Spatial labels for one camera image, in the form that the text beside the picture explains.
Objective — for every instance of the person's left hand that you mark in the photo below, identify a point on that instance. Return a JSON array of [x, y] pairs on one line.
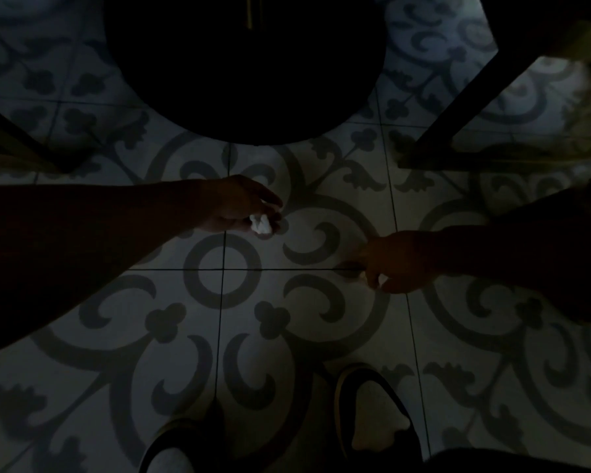
[[226, 204]]

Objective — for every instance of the person's right hand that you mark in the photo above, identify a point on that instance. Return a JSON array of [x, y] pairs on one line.
[[404, 261]]

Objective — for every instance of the black round table base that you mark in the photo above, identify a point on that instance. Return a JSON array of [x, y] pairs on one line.
[[246, 68]]

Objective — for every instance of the person's dark trousers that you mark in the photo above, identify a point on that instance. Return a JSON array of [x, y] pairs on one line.
[[522, 465]]

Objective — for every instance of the black and white sneaker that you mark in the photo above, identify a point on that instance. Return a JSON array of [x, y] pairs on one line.
[[379, 418], [177, 453]]

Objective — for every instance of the person's right forearm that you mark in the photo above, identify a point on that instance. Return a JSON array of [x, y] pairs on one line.
[[532, 251]]

